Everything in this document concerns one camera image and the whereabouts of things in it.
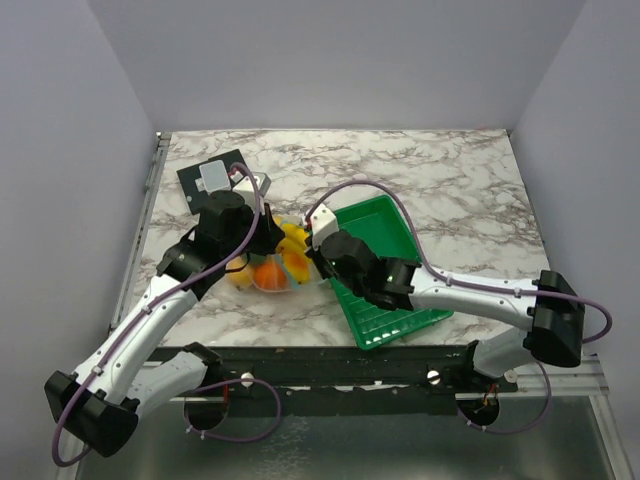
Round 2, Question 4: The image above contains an orange fruit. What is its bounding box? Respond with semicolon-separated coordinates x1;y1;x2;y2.
253;262;289;292

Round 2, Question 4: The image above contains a clear zip top bag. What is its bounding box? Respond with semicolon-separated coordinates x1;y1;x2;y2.
225;215;322;294

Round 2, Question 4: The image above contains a white grey small router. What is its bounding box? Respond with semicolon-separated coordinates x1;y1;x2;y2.
196;160;231;194

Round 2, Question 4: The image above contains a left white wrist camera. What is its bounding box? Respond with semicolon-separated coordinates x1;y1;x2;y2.
232;172;271;203

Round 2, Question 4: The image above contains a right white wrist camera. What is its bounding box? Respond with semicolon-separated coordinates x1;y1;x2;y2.
303;203;339;250

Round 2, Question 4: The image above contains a green plastic tray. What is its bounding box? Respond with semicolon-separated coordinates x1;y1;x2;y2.
330;195;453;350

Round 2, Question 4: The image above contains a black network box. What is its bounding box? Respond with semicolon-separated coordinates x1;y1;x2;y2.
177;149;246;215

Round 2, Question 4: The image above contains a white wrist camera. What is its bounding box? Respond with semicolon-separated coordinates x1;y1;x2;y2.
303;203;339;250
232;172;271;203

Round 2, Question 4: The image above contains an orange peach with leaf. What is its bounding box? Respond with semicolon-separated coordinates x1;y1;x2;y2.
226;264;254;290

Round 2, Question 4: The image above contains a yellow orange mango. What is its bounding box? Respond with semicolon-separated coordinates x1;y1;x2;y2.
281;251;310;284

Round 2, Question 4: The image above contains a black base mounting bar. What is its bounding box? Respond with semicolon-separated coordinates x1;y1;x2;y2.
144;342;521;417

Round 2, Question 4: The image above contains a yellow banana bunch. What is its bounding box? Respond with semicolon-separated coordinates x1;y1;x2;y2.
276;222;309;255

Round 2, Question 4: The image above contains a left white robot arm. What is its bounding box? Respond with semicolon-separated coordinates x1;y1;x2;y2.
44;190;284;458

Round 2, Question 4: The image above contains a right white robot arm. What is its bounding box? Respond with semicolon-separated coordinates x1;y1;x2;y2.
306;230;585;391

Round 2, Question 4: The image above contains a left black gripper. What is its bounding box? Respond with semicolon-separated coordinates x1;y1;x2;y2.
223;201;287;261

